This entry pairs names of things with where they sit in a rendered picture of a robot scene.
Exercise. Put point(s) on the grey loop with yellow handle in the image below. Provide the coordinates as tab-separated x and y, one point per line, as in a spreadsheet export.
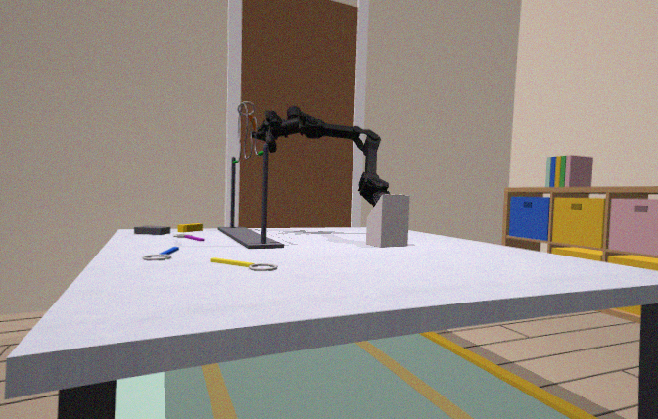
246	264

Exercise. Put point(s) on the grey loop with purple handle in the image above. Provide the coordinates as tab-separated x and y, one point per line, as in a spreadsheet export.
190	236

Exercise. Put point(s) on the orange-brown long bar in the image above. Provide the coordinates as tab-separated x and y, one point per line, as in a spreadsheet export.
249	114

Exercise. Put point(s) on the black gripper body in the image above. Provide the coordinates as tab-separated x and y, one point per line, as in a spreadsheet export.
272	136

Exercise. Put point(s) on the yellow rectangular block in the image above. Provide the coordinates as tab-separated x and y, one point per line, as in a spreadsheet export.
190	227

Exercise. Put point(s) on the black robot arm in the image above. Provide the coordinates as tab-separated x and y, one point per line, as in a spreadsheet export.
371	187

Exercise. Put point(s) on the grey loop with blue handle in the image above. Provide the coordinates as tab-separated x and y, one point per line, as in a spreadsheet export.
165	254

